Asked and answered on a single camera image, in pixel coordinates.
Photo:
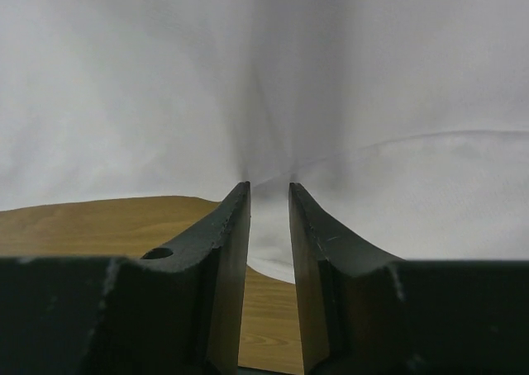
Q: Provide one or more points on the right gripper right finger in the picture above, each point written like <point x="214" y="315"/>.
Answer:
<point x="363" y="310"/>

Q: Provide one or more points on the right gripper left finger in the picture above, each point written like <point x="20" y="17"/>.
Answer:
<point x="176" y="310"/>

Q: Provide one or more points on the white t shirt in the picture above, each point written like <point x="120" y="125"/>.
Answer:
<point x="407" y="120"/>

